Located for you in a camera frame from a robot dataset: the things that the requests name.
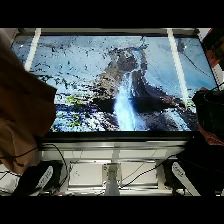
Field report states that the brown T-shirt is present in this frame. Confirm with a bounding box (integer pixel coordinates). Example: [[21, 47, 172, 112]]
[[0, 29, 58, 143]]

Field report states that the heap of clothes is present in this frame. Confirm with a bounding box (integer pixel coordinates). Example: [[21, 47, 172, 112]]
[[201, 28, 224, 77]]

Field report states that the dark blue garment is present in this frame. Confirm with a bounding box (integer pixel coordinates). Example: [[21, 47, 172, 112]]
[[192, 88, 224, 136]]

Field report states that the red garment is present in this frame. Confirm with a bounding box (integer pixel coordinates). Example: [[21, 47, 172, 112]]
[[199, 123, 224, 147]]

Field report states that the black cable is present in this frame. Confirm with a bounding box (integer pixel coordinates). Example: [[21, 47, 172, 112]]
[[0, 143, 70, 190], [119, 153, 179, 185]]

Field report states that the silver frame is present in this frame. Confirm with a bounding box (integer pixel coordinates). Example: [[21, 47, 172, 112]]
[[0, 28, 214, 197]]

